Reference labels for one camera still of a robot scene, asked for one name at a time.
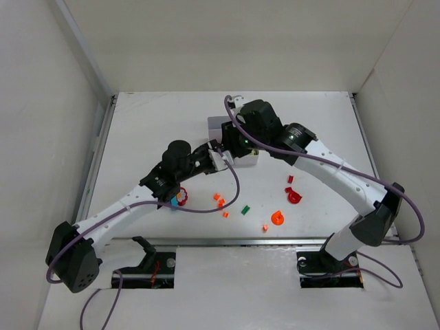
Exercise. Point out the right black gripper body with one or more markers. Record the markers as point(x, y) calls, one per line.
point(229, 138)

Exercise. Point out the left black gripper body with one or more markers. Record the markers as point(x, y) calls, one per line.
point(213, 146)

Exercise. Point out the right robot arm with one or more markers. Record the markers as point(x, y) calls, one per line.
point(255, 125)

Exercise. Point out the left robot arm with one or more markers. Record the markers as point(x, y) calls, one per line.
point(80, 255)

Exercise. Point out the left white divided container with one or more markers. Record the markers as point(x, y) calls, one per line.
point(214, 130)

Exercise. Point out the white divided container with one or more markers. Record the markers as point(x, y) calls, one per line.
point(214, 130)
point(248, 160)

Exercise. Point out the right white divided container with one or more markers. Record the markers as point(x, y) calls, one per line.
point(248, 160)

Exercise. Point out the small orange lego pair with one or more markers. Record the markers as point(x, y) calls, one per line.
point(218, 198)

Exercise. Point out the red flower lego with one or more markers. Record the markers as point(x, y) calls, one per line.
point(182, 197)

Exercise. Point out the teal lego brick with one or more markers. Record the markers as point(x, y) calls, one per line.
point(174, 203)

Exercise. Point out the small green lego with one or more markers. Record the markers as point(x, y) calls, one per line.
point(245, 210)

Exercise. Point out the red round lego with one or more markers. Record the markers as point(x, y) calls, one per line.
point(292, 196)

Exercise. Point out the orange round lego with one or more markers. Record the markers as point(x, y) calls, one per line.
point(277, 218)

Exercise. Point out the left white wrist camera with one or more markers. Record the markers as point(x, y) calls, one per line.
point(221, 159)

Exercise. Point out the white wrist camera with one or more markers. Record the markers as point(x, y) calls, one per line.
point(236, 102)
point(221, 159)

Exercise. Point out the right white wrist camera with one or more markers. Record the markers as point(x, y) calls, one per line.
point(236, 102)

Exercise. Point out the aluminium rail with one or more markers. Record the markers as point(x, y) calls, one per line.
point(235, 242)

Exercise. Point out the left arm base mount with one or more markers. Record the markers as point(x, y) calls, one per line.
point(156, 270)

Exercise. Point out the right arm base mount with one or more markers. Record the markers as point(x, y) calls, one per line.
point(317, 270)

